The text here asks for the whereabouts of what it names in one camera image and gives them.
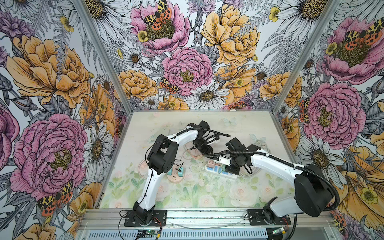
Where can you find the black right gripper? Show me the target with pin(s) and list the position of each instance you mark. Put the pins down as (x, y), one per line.
(230, 169)

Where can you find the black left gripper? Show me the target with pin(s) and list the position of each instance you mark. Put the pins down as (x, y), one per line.
(206, 150)

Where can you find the pink brown charger plug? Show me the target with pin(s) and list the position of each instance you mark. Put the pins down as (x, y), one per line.
(211, 164)

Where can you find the white blue power strip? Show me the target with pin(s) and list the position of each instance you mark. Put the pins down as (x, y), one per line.
(219, 171)

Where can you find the teal charger plug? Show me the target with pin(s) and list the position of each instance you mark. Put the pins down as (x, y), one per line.
(181, 172)
(170, 172)

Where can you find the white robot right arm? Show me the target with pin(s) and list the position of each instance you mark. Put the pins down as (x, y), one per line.
(313, 193)

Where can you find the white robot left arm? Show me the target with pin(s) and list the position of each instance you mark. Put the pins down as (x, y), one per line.
(160, 158)

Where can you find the round pink power socket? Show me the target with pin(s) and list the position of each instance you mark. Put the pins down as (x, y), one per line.
(175, 178)

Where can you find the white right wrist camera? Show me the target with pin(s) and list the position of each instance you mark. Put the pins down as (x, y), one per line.
(222, 160)

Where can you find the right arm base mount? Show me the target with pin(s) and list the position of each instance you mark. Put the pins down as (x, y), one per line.
(261, 217)

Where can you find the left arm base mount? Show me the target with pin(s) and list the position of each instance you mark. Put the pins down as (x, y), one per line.
(154, 218)

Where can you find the aluminium front rail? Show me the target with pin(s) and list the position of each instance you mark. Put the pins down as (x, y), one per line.
(205, 224)

